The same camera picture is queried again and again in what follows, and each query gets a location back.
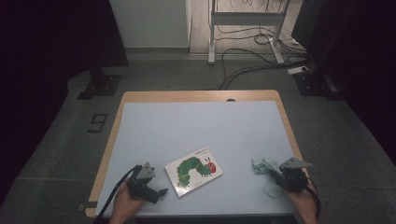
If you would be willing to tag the white desk frame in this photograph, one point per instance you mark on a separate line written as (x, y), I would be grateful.
(246, 18)

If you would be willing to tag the light grey table mat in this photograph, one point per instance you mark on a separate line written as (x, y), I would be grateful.
(174, 124)

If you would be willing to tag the white power strip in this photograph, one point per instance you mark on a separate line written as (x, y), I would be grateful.
(295, 70)

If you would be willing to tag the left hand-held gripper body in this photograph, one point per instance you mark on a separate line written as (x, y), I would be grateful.
(141, 188)

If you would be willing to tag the light green cloth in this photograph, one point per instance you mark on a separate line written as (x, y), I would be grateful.
(274, 188)

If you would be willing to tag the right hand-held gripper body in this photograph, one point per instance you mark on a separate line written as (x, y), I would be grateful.
(292, 180)

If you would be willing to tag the person's left hand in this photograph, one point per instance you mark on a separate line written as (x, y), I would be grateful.
(124, 203)

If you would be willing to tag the black stand base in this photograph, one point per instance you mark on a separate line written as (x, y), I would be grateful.
(102, 85)
(311, 84)

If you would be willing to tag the black table grommet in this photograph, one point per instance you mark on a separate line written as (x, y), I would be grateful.
(231, 100)

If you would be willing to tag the person's right hand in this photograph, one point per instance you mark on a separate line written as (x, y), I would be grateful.
(302, 202)

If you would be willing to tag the wooden table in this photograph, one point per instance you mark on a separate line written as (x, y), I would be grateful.
(186, 95)

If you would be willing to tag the caterpillar picture book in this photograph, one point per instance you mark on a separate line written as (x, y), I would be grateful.
(193, 174)

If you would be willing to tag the black tape strip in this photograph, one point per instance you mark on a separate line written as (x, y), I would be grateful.
(88, 205)

